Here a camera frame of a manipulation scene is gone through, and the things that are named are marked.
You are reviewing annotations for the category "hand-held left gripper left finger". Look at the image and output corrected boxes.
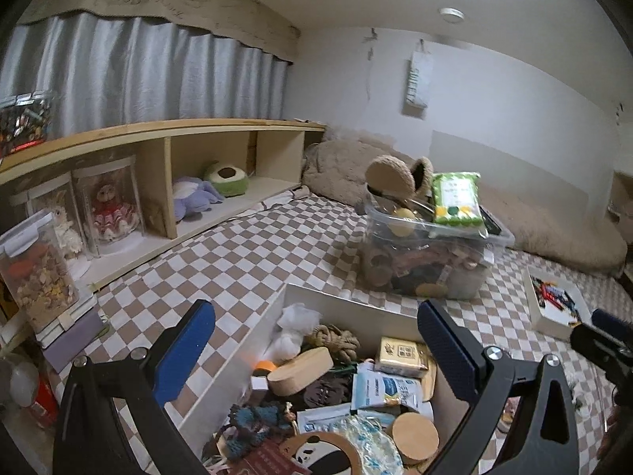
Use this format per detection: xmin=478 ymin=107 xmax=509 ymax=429
xmin=52 ymin=299 xmax=216 ymax=475

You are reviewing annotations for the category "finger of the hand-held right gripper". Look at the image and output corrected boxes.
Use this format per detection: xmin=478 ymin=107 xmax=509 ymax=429
xmin=592 ymin=308 xmax=633 ymax=336
xmin=570 ymin=324 xmax=633 ymax=383

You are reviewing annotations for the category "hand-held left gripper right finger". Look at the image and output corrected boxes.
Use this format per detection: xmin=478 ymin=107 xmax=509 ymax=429
xmin=417 ymin=299 xmax=579 ymax=475

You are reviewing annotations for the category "white rectangular box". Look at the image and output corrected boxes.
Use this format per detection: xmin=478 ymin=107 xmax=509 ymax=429
xmin=180 ymin=283 xmax=476 ymax=475

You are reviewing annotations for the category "wooden oval box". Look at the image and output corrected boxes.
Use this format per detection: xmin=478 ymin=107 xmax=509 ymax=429
xmin=266 ymin=347 xmax=335 ymax=397

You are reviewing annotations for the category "clear cereal container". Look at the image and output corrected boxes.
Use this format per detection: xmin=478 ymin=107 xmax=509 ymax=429
xmin=0 ymin=210 xmax=83 ymax=348

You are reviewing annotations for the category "gold packet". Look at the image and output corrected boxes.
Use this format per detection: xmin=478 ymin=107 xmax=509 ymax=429
xmin=374 ymin=336 xmax=432 ymax=377

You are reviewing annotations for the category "pile of colourful pens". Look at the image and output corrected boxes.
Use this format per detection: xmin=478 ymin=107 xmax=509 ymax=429
xmin=538 ymin=280 xmax=588 ymax=328

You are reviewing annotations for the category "white shallow tray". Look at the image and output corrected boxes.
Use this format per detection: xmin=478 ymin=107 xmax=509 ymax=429
xmin=523 ymin=264 xmax=595 ymax=342

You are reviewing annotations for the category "blue and white packet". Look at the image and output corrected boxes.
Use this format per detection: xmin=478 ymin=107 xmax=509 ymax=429
xmin=351 ymin=373 xmax=427 ymax=415

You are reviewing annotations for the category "clear plastic storage bin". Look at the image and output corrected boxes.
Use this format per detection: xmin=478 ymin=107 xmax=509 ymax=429
xmin=358 ymin=198 xmax=516 ymax=301

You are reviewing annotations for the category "round wooden lid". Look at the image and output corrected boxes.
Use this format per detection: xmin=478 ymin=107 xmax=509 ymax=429
xmin=392 ymin=411 xmax=440 ymax=467

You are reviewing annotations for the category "teal knitted item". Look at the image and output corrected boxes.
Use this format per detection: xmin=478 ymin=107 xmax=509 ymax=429
xmin=229 ymin=402 xmax=288 ymax=459

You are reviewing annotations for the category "lavender box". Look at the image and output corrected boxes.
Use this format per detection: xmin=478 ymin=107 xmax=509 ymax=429
xmin=44 ymin=306 xmax=108 ymax=375

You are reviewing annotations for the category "beige fuzzy blanket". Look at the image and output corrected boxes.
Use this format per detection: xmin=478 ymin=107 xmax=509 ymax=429
xmin=301 ymin=127 xmax=630 ymax=274

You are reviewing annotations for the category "floral pouch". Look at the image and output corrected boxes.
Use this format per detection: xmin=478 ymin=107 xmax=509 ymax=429
xmin=345 ymin=412 xmax=405 ymax=475

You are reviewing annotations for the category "yellow ball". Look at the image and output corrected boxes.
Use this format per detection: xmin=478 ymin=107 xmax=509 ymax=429
xmin=388 ymin=207 xmax=417 ymax=237

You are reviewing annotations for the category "dark red card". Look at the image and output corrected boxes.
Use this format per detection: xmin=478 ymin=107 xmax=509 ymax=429
xmin=231 ymin=442 xmax=308 ymax=475

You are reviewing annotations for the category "green wet wipes pack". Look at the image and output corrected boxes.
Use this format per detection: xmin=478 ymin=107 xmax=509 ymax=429
xmin=430 ymin=171 xmax=486 ymax=229

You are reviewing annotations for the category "purple plush toy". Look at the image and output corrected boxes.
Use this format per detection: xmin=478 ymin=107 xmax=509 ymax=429
xmin=171 ymin=175 xmax=227 ymax=224

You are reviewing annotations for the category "red-dress doll in clear case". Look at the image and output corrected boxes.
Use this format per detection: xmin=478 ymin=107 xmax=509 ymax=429
xmin=71 ymin=155 xmax=148 ymax=259

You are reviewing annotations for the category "avocado plush toy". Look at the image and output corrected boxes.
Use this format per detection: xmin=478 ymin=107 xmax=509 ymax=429
xmin=204 ymin=160 xmax=253 ymax=198

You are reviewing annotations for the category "bunny doll in clear case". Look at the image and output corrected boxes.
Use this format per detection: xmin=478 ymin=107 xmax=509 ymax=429
xmin=12 ymin=185 xmax=86 ymax=264

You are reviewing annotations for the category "wooden shelf unit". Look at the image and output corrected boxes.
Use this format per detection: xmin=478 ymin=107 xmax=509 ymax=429
xmin=0 ymin=117 xmax=328 ymax=289

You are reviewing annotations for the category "grey curtain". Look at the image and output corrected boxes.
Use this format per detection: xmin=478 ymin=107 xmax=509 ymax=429
xmin=0 ymin=11 xmax=294 ymax=145

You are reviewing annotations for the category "jute rope knot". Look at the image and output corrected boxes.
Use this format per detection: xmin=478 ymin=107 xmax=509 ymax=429
xmin=306 ymin=323 xmax=363 ymax=365

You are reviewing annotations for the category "white wall calendar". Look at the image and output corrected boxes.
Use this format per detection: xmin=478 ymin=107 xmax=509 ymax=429
xmin=402 ymin=50 xmax=435 ymax=120

